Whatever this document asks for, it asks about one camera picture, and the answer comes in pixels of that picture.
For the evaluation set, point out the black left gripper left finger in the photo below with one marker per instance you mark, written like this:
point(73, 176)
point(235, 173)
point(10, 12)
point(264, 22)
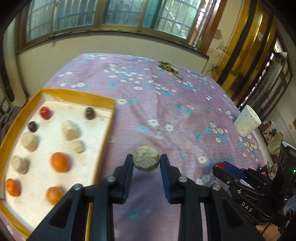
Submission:
point(86, 212)

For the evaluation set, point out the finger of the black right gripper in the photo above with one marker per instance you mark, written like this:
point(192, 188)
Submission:
point(226, 178)
point(224, 219)

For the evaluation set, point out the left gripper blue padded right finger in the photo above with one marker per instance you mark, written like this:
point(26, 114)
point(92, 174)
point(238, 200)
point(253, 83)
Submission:
point(234, 171)

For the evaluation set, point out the red jujube date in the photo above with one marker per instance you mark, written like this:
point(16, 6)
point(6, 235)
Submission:
point(219, 165)

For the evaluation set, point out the large orange mandarin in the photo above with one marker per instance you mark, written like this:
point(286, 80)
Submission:
point(59, 162)

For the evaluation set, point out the small orange mandarin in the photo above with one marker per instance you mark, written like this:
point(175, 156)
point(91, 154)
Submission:
point(12, 188)

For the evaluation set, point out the small beige corn chunk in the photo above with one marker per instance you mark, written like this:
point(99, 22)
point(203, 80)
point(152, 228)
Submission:
point(77, 146)

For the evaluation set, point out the large beige corn piece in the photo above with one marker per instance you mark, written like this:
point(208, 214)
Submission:
point(146, 158)

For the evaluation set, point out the dark purple plum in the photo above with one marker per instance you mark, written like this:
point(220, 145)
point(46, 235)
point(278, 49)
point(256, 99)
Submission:
point(33, 126)

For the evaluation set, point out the dark round fruit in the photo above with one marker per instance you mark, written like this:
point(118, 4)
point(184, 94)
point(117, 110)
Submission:
point(90, 113)

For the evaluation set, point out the red tomato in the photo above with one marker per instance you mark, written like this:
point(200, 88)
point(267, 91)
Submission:
point(45, 112)

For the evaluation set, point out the person's hand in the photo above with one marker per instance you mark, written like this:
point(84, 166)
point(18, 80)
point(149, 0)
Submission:
point(269, 231)

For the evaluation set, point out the white dotted paper cup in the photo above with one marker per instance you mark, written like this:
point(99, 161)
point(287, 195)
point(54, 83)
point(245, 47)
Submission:
point(247, 121)

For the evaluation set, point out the purple floral tablecloth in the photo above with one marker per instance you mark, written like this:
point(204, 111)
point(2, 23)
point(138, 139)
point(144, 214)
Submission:
point(190, 120)

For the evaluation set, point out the yellow-rimmed white tray box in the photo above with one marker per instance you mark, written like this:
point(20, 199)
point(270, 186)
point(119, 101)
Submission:
point(26, 211)

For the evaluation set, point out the grey jacket on chair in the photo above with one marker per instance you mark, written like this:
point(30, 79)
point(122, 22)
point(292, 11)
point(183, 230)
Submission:
point(7, 119)

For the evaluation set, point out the green dried leaves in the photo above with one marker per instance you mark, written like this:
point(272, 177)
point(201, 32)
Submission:
point(169, 68)

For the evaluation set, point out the window with metal bars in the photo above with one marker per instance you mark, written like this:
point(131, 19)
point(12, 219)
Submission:
point(183, 22)

